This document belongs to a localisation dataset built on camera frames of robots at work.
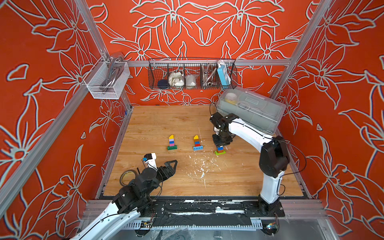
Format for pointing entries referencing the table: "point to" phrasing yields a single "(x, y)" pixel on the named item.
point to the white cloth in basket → (176, 79)
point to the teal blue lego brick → (197, 142)
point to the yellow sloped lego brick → (171, 137)
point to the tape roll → (122, 174)
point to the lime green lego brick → (217, 153)
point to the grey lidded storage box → (262, 112)
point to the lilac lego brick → (171, 140)
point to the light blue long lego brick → (198, 148)
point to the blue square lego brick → (171, 142)
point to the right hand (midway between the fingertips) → (215, 145)
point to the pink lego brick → (171, 144)
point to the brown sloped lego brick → (220, 151)
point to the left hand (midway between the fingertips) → (173, 164)
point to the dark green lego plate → (172, 147)
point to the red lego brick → (197, 145)
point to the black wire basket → (194, 73)
